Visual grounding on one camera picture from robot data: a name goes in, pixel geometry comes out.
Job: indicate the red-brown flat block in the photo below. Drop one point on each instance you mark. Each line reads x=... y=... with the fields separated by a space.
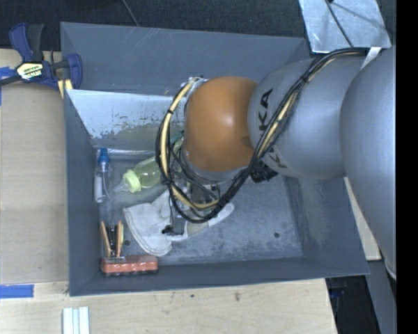
x=129 y=265

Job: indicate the black cylinder on white bracket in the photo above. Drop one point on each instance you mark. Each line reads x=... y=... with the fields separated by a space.
x=167 y=230

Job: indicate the white cloth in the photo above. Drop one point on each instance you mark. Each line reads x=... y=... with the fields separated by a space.
x=146 y=226

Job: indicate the wooden and black brush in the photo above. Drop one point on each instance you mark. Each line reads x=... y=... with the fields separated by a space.
x=112 y=238

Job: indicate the pale wood flat board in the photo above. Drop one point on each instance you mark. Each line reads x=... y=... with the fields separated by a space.
x=31 y=186

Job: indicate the yellow-green baby bottle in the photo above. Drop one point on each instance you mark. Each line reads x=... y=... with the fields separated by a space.
x=146 y=176

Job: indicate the grey-green cloth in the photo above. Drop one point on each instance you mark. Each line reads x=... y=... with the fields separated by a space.
x=139 y=197

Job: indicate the grey metal bin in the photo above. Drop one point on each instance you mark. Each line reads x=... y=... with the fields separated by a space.
x=257 y=235

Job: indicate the clear spray bottle blue cap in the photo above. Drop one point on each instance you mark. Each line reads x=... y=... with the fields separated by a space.
x=102 y=172

